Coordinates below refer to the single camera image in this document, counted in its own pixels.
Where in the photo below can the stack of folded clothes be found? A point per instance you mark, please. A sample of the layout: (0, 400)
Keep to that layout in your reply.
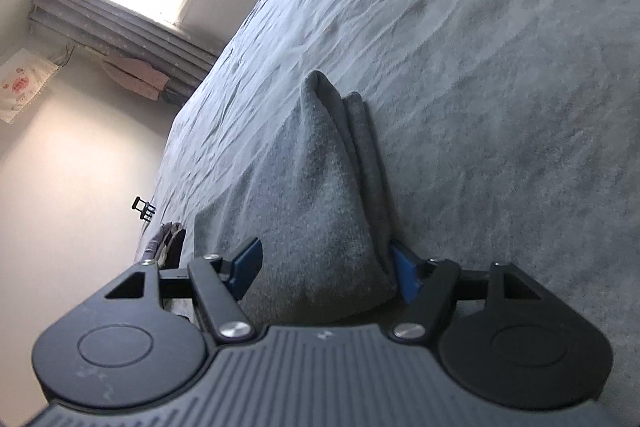
(165, 244)

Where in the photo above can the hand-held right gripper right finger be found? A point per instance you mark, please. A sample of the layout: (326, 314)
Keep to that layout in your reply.
(406, 272)

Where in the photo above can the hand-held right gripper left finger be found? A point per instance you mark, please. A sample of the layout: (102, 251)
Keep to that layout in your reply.
(247, 264)

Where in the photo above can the white wall poster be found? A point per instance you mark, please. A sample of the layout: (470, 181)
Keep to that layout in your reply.
(22, 82)

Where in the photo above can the bed with grey sheet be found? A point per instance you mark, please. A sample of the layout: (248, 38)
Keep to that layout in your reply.
(475, 82)

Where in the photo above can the grey pleated curtain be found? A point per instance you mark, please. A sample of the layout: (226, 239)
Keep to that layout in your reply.
(125, 32)

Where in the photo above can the pink hanging garment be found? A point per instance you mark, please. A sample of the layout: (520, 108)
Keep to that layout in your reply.
(140, 79)

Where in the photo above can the grey knit zip sweater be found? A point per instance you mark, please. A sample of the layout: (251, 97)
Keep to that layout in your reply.
(310, 207)

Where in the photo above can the black phone holder clip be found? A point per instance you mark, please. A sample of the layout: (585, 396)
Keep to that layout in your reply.
(145, 209)

